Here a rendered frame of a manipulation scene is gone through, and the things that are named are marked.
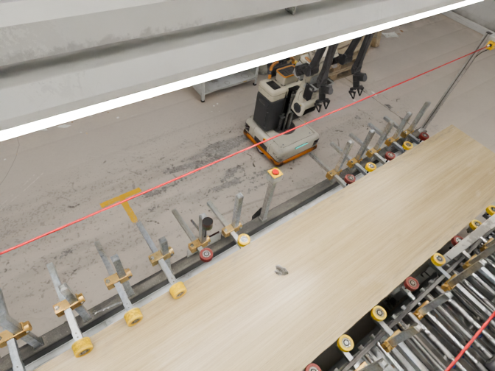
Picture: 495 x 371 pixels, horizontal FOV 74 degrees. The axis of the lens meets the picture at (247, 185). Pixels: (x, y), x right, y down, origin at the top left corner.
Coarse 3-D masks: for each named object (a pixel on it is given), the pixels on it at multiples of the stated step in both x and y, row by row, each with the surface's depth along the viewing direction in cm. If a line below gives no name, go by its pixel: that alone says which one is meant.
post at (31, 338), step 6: (0, 318) 140; (6, 318) 141; (12, 318) 147; (0, 324) 140; (6, 324) 143; (12, 324) 145; (18, 324) 152; (12, 330) 148; (18, 330) 151; (24, 336) 158; (30, 336) 161; (36, 336) 169; (30, 342) 165; (36, 342) 168
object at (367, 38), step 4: (372, 32) 264; (368, 36) 267; (372, 36) 268; (364, 40) 272; (368, 40) 269; (364, 44) 273; (368, 44) 272; (360, 48) 278; (364, 48) 275; (360, 52) 279; (364, 52) 277; (360, 56) 281; (364, 56) 281; (356, 60) 286; (360, 60) 283; (356, 64) 286; (360, 64) 286; (356, 68) 288; (360, 68) 291; (356, 72) 291
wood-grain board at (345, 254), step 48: (432, 144) 287; (480, 144) 295; (384, 192) 245; (432, 192) 250; (480, 192) 257; (288, 240) 209; (336, 240) 213; (384, 240) 217; (432, 240) 222; (192, 288) 182; (240, 288) 185; (288, 288) 189; (336, 288) 192; (384, 288) 196; (96, 336) 161; (144, 336) 164; (192, 336) 166; (240, 336) 169; (288, 336) 172; (336, 336) 175
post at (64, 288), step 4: (64, 284) 152; (60, 288) 150; (64, 288) 151; (68, 288) 152; (60, 292) 151; (64, 292) 152; (68, 292) 154; (72, 292) 159; (64, 296) 154; (68, 296) 156; (72, 296) 158; (68, 300) 159; (72, 300) 161; (76, 300) 163; (76, 308) 168; (80, 308) 171; (84, 308) 174; (80, 312) 174; (84, 312) 176; (80, 316) 176; (84, 316) 179; (88, 316) 182
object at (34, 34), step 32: (32, 0) 48; (64, 0) 49; (96, 0) 50; (128, 0) 51; (160, 0) 53; (192, 0) 55; (224, 0) 59; (256, 0) 63; (288, 0) 67; (320, 0) 73; (0, 32) 43; (32, 32) 45; (64, 32) 47; (96, 32) 50; (128, 32) 52; (160, 32) 56; (0, 64) 45; (448, 256) 218
